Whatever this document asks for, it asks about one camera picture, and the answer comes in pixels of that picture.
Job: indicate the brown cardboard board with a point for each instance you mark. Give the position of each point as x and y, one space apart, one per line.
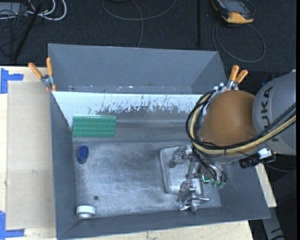
30 154

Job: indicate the white and grey roll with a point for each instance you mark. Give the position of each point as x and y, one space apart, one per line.
85 211

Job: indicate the pale grey flat block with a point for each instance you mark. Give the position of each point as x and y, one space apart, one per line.
173 177

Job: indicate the black cylinder on white bracket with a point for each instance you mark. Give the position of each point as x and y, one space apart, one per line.
255 160

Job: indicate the blue oval object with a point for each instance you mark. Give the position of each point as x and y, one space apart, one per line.
82 154

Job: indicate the grey metal bin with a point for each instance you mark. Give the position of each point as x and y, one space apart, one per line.
125 174

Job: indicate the green studded flat block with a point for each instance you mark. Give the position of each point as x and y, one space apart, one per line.
93 127

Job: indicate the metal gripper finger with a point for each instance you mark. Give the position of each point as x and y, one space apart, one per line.
178 156
190 196

